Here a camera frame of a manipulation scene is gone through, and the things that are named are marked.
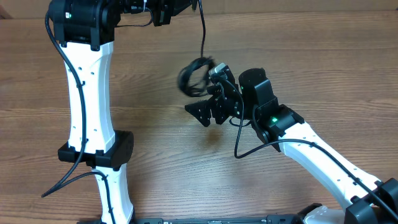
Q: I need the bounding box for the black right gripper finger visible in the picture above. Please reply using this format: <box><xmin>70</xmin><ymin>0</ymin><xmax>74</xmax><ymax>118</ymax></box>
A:
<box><xmin>211</xmin><ymin>95</ymin><xmax>230</xmax><ymax>124</ymax></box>
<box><xmin>184</xmin><ymin>96</ymin><xmax>214</xmax><ymax>127</ymax></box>

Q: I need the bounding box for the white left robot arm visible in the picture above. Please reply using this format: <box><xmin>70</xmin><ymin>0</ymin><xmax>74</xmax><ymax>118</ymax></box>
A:
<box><xmin>45</xmin><ymin>0</ymin><xmax>202</xmax><ymax>223</ymax></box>

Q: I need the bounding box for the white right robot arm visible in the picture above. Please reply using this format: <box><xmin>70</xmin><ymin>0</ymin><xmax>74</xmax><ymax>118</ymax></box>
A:
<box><xmin>185</xmin><ymin>63</ymin><xmax>397</xmax><ymax>223</ymax></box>

